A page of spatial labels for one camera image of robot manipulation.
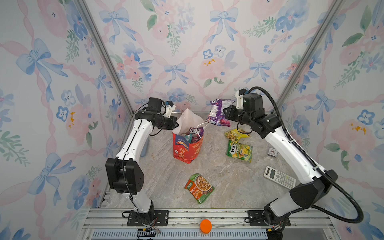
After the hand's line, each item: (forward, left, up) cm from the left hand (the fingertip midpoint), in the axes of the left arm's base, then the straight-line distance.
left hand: (178, 123), depth 82 cm
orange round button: (-46, -14, -16) cm, 51 cm away
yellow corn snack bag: (+7, -37, -20) cm, 43 cm away
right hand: (0, -23, +11) cm, 26 cm away
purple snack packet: (-1, -20, +7) cm, 21 cm away
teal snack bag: (-3, -6, -10) cm, 12 cm away
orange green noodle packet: (-27, -12, -23) cm, 38 cm away
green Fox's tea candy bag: (-4, -36, -21) cm, 42 cm away
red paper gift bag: (-11, -3, -11) cm, 16 cm away
